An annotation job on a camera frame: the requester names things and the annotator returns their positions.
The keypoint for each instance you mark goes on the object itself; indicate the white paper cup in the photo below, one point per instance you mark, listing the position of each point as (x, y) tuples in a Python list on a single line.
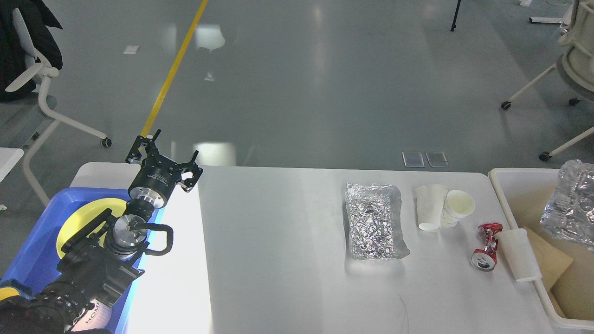
[(457, 205), (519, 255), (429, 206)]

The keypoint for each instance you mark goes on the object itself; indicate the floor socket plate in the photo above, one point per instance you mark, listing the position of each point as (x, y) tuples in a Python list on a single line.
[(437, 159), (413, 159)]

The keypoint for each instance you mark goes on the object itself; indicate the silver foil bag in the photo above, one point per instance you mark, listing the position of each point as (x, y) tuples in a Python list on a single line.
[(373, 213)]

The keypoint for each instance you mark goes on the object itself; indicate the black tripod leg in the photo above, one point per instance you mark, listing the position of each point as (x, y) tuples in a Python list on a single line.
[(455, 16)]

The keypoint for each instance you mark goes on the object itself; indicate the white office chair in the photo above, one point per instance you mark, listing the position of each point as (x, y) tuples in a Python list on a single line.
[(40, 70), (576, 65)]

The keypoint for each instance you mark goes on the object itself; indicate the brown paper bag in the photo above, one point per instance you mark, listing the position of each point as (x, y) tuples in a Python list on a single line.
[(552, 263)]

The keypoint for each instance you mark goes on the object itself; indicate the beige plastic bin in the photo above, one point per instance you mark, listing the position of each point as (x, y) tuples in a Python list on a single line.
[(523, 194)]

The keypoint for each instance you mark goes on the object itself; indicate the white office chair right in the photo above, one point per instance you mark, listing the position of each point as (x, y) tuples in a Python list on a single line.
[(576, 65)]

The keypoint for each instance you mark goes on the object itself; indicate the blue mug yellow inside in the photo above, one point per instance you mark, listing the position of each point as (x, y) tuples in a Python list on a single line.
[(13, 287)]

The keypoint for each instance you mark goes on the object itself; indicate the yellow plate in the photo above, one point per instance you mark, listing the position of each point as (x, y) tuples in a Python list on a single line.
[(85, 214)]

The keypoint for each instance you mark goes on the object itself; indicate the clear plastic bag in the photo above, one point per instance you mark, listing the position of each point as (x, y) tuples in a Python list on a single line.
[(569, 214)]

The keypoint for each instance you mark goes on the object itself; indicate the white chair leg with caster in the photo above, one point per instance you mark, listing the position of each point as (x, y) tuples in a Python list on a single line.
[(546, 156)]

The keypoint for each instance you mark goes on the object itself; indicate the white office chair left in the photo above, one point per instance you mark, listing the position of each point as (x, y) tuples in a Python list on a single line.
[(40, 70)]

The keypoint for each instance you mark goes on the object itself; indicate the pink mug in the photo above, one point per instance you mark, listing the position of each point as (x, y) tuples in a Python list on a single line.
[(97, 317)]

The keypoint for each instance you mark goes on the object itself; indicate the white side table corner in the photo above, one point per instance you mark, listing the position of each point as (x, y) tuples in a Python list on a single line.
[(9, 157)]

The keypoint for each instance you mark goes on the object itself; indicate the floor socket plate left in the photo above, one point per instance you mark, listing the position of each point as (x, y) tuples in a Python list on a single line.
[(413, 159)]

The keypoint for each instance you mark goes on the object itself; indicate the crushed red can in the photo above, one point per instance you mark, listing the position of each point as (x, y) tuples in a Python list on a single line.
[(485, 259)]

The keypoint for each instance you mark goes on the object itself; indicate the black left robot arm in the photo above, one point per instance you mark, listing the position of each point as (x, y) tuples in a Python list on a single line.
[(98, 262)]

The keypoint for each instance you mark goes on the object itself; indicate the floor socket plate right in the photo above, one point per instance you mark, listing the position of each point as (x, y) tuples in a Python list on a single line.
[(437, 159)]

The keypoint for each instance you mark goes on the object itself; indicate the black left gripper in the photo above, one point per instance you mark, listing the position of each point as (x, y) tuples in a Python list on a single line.
[(157, 178)]

